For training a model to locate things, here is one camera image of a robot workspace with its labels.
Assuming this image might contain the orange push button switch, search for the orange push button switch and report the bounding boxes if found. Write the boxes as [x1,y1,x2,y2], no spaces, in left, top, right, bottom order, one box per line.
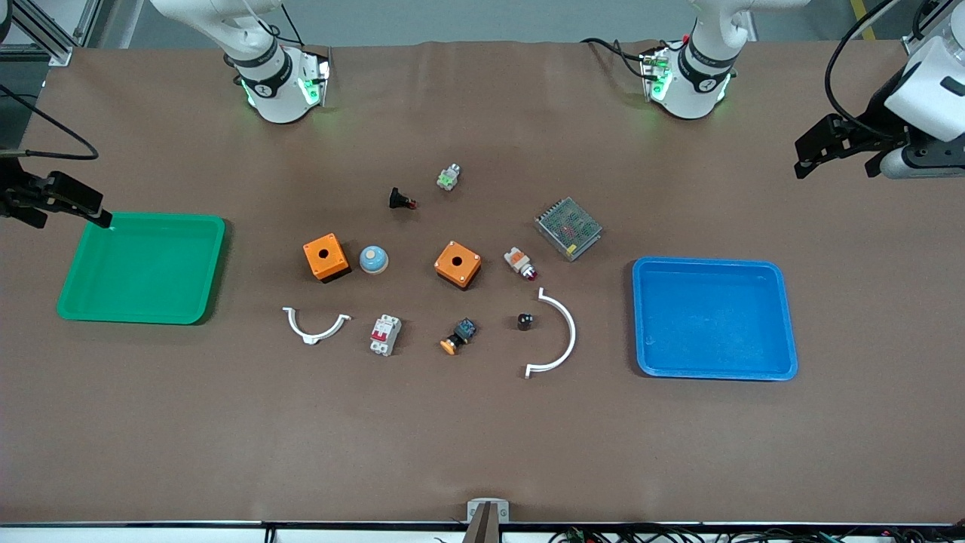
[440,318,478,356]

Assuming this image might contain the large white curved clamp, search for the large white curved clamp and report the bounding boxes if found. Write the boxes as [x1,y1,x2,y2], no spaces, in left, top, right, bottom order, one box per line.
[525,287,577,379]

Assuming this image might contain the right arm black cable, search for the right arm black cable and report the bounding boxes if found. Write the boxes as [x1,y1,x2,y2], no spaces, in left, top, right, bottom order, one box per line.
[0,83,100,161]

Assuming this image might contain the green plastic tray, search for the green plastic tray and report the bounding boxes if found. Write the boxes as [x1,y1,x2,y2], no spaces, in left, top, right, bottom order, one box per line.
[57,212,227,326]

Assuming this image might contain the blue plastic tray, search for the blue plastic tray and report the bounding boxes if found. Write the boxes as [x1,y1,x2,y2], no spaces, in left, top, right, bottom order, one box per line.
[632,256,799,382]

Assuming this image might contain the red push button switch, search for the red push button switch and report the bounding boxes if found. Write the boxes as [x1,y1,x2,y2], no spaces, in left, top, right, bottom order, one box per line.
[504,246,539,282]

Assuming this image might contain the small white curved clamp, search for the small white curved clamp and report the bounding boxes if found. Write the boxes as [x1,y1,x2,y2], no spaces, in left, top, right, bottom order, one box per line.
[283,306,351,345]

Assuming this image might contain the white circuit breaker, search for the white circuit breaker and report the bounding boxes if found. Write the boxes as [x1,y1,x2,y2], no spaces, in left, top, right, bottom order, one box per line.
[369,314,403,357]

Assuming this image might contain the black base power cable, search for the black base power cable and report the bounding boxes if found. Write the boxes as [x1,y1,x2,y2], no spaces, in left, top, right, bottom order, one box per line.
[581,36,657,80]

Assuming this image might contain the grey metal table bracket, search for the grey metal table bracket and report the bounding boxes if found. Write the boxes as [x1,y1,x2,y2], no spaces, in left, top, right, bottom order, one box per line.
[467,498,510,543]

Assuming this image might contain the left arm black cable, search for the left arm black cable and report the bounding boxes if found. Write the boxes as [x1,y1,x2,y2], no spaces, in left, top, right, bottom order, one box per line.
[824,0,905,140]

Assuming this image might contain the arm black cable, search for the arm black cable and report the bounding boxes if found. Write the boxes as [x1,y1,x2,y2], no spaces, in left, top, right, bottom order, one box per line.
[824,0,905,140]
[0,83,100,161]

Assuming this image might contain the aluminium frame profile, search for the aluminium frame profile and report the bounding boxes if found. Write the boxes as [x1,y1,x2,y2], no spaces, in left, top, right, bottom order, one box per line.
[0,0,106,67]
[905,0,965,57]

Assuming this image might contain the orange button box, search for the orange button box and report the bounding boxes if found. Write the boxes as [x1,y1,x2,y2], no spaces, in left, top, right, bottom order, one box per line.
[303,232,351,284]
[433,241,483,290]

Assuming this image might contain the metal mesh power supply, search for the metal mesh power supply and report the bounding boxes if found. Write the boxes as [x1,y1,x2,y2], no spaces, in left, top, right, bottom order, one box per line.
[534,197,604,262]

